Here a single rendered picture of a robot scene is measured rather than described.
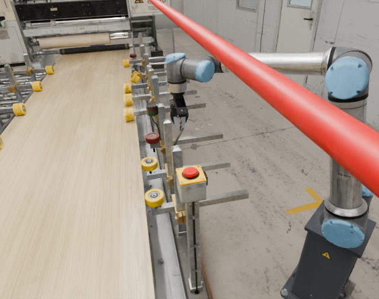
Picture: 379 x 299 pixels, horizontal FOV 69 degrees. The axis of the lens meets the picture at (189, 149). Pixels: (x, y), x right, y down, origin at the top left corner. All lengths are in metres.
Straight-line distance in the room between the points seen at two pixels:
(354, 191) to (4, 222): 1.31
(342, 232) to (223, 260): 1.00
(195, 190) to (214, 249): 1.40
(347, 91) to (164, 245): 0.96
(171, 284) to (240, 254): 0.95
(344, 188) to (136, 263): 0.78
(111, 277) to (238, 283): 1.16
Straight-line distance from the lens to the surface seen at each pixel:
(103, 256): 1.00
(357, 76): 0.97
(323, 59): 1.14
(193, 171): 0.72
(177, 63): 1.24
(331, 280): 1.70
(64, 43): 3.76
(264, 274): 2.02
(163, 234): 1.38
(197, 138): 1.61
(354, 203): 1.21
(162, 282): 1.24
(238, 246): 2.13
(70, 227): 1.13
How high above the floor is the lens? 1.67
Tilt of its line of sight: 33 degrees down
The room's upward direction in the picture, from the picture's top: 3 degrees counter-clockwise
